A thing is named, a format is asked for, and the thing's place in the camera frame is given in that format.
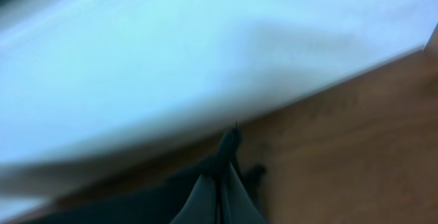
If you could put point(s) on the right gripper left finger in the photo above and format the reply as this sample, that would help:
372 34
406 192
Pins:
200 207

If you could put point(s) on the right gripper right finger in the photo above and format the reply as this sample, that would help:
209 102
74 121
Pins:
236 205

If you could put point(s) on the black t-shirt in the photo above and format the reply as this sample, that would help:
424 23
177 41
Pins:
161 203

